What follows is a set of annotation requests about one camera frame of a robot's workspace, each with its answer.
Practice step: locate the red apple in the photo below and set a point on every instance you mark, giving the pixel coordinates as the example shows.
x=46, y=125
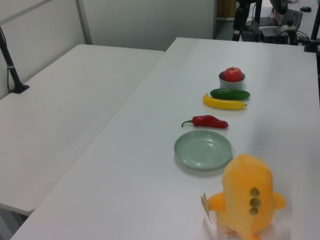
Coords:
x=233, y=73

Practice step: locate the red chili pepper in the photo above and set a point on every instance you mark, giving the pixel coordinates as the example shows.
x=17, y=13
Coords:
x=210, y=121

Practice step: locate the pale green plate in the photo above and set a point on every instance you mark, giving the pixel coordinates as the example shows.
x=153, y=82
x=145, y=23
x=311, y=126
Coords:
x=202, y=150

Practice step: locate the yellow banana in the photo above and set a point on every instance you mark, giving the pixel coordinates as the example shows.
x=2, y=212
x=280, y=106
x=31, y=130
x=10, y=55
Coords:
x=225, y=105

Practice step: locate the green cucumber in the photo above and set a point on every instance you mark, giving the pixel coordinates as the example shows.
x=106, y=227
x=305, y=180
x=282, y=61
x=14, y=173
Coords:
x=230, y=94

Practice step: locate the grey round bowl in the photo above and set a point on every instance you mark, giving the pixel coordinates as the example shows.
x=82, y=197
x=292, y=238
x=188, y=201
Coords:
x=231, y=85

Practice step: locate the paper tag on plush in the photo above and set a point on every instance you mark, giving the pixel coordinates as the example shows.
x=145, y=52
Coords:
x=205, y=203

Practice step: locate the white side table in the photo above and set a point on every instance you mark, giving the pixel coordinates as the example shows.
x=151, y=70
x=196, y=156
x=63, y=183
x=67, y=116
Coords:
x=62, y=100

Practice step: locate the orange plush toy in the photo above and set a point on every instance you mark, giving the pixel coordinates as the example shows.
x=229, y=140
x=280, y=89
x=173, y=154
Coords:
x=245, y=180

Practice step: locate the black box device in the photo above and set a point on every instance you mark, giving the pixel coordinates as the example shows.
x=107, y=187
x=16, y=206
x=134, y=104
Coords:
x=272, y=32

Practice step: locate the black clamp stand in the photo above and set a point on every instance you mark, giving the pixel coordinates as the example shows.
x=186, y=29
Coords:
x=311, y=45

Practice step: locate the dark grey keyboard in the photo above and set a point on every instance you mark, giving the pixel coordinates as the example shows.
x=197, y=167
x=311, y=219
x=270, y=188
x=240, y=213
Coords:
x=296, y=17

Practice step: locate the black computer mouse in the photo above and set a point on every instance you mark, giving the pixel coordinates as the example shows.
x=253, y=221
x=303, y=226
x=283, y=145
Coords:
x=305, y=9

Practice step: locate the black camera pole with base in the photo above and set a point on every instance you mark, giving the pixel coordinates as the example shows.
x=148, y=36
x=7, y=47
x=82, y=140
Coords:
x=13, y=72

